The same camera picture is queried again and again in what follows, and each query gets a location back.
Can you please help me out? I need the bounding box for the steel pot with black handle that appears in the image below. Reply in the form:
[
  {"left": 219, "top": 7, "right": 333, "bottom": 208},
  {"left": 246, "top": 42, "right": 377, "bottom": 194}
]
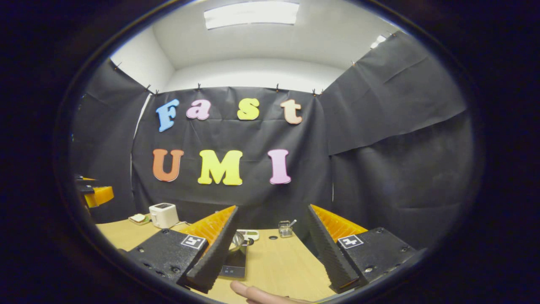
[{"left": 229, "top": 231, "right": 254, "bottom": 254}]

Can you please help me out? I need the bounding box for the black induction cooktop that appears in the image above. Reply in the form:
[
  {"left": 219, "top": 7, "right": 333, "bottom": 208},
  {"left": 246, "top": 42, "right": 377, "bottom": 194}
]
[{"left": 219, "top": 243, "right": 249, "bottom": 279}]

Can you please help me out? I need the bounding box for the black backdrop cloth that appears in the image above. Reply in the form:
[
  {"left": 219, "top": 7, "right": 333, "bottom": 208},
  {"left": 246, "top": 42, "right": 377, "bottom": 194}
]
[{"left": 70, "top": 32, "right": 475, "bottom": 250}]

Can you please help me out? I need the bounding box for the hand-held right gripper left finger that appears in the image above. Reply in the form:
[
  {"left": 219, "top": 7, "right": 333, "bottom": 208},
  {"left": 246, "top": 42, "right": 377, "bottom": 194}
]
[{"left": 127, "top": 206, "right": 239, "bottom": 294}]

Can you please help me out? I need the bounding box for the large ceiling light panel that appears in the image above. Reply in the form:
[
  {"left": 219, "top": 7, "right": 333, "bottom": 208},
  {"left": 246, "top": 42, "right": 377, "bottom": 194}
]
[{"left": 204, "top": 1, "right": 300, "bottom": 30}]

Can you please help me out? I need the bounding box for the white toaster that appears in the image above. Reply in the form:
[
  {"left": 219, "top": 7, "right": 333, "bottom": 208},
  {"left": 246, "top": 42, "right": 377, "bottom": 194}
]
[{"left": 149, "top": 203, "right": 179, "bottom": 229}]

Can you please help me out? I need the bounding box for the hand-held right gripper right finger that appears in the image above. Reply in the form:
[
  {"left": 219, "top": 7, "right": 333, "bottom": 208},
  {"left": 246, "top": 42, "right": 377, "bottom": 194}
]
[{"left": 305, "top": 204, "right": 418, "bottom": 294}]

